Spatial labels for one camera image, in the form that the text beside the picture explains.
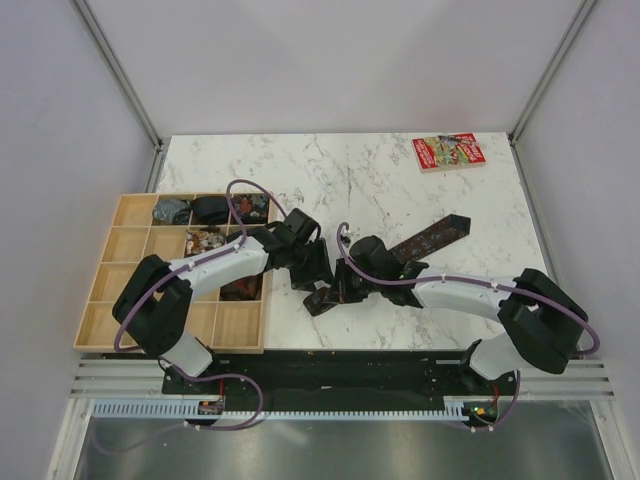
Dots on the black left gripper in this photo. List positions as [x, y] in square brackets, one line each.
[320, 269]

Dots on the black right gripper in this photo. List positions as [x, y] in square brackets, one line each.
[342, 292]

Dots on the brown floral necktie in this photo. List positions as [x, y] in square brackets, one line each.
[430, 237]

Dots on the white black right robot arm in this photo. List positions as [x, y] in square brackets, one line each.
[542, 324]

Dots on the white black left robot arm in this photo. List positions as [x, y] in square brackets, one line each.
[154, 304]

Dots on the red brown rolled tie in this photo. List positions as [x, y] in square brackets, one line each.
[244, 289]

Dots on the dark multicolour rolled tie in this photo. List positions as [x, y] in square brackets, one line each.
[251, 208]

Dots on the wooden compartment tray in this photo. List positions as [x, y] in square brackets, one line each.
[224, 326]

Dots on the beige patterned rolled tie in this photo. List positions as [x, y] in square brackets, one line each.
[202, 240]

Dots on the black rolled tie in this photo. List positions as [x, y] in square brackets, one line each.
[210, 210]

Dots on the grey rolled tie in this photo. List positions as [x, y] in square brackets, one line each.
[172, 211]

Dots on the red paperback book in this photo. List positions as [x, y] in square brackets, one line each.
[444, 152]

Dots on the aluminium frame rail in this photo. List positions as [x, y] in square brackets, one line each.
[139, 378]

